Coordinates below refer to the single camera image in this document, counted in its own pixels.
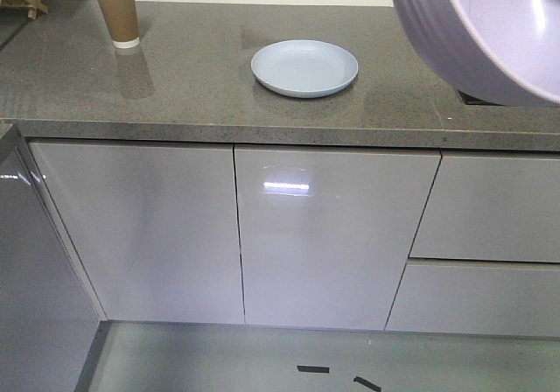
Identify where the purple plastic bowl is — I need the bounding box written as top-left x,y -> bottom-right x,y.
393,0 -> 559,107

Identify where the light blue plate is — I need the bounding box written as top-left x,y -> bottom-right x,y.
250,39 -> 359,99

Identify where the brown paper coffee cup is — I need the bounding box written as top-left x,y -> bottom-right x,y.
97,0 -> 140,49

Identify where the grey upper drawer front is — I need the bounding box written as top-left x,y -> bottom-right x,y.
410,152 -> 559,263

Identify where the grey drawer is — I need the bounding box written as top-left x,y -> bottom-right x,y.
386,259 -> 559,338
410,152 -> 559,263

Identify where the grey lower drawer front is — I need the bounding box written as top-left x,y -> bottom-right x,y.
386,259 -> 559,338

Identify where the grey cabinet door middle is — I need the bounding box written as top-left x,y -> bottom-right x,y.
234,147 -> 440,330

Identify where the black tape strip right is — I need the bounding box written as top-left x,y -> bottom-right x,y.
353,376 -> 382,392

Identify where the black tape strip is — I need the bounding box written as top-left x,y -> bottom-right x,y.
297,365 -> 330,374
353,376 -> 382,392

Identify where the black tape strip left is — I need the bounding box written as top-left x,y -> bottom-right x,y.
297,365 -> 330,374

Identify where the grey corner cabinet door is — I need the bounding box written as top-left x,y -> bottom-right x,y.
1,143 -> 104,391

